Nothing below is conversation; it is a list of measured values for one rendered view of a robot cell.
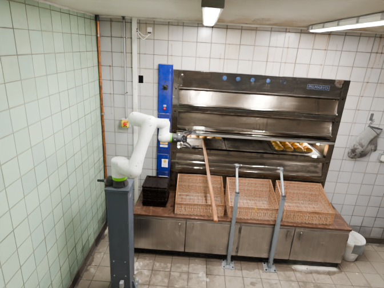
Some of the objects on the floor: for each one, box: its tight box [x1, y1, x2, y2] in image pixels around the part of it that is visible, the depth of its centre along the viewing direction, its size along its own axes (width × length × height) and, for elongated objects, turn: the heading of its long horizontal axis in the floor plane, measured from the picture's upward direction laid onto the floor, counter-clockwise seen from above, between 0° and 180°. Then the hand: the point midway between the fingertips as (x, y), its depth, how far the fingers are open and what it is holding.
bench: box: [133, 190, 352, 268], centre depth 337 cm, size 56×242×58 cm, turn 79°
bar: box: [171, 159, 286, 273], centre depth 308 cm, size 31×127×118 cm, turn 79°
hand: (198, 139), depth 272 cm, fingers open, 13 cm apart
